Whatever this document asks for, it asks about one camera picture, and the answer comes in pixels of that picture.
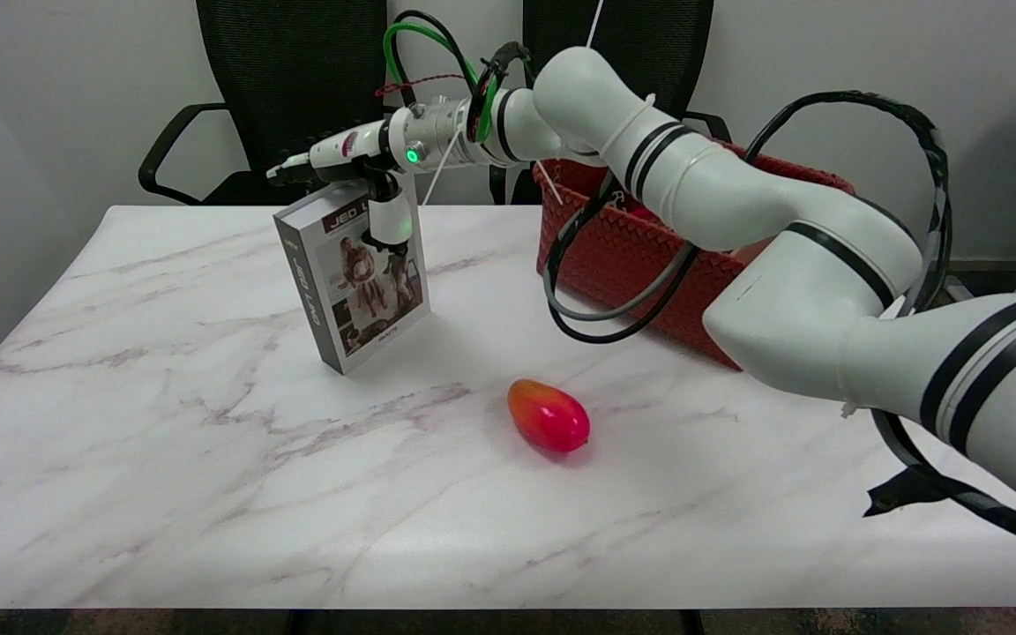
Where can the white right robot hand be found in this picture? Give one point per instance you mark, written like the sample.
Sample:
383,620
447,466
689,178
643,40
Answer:
340,150

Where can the white book with photo cover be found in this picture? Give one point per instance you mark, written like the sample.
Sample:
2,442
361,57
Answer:
358,309

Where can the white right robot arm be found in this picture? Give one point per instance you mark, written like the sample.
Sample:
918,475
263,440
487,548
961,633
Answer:
790,265

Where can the black mesh office chair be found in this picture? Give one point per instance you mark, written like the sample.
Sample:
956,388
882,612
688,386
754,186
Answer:
296,79
676,53

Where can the white zip tie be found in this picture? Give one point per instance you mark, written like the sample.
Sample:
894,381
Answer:
442,163

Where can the red woven basket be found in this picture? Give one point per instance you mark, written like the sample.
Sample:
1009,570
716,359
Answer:
614,247

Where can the red orange mango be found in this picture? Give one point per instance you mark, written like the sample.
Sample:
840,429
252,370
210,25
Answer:
550,416

